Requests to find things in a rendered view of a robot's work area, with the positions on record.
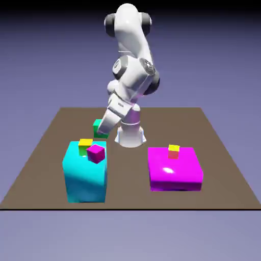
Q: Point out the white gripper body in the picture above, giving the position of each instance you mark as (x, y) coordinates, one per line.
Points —
(109, 120)

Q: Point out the small green cube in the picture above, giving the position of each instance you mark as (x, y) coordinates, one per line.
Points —
(96, 123)

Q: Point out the large cyan box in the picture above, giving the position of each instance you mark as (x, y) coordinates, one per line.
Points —
(85, 179)

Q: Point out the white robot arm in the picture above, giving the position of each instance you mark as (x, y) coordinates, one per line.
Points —
(130, 40)

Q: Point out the small yellow cube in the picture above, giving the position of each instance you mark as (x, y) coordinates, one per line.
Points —
(173, 151)
(85, 142)

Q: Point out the large magenta box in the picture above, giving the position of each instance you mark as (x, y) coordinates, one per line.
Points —
(175, 171)

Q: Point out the small magenta cube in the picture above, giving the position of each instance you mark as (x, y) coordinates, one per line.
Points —
(96, 154)

